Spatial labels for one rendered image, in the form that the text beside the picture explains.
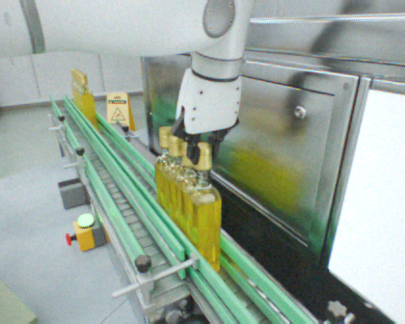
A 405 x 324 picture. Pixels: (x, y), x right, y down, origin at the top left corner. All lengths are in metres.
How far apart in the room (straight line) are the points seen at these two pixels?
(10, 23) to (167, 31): 0.13
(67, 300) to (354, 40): 0.83
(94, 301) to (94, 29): 0.69
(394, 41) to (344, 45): 0.07
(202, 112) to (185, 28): 0.18
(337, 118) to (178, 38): 0.27
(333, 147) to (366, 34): 0.16
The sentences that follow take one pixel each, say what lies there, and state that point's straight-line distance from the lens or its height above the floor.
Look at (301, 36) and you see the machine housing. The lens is 0.52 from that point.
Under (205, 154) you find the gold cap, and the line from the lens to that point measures 0.53.
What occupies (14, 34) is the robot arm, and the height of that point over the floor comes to 1.37.
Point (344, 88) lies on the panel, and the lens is 0.46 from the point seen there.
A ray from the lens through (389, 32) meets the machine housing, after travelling 0.44.
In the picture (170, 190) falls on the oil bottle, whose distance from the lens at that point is 0.67.
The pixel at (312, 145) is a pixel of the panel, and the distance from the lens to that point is 0.52.
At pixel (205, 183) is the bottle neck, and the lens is 0.56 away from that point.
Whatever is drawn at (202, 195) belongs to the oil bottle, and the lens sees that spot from 0.56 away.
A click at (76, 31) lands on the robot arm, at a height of 1.38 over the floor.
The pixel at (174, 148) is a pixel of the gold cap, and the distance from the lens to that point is 0.64.
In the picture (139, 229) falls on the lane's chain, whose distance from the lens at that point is 0.83.
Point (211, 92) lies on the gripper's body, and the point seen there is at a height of 1.29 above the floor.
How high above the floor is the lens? 1.38
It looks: 24 degrees down
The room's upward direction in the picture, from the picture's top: straight up
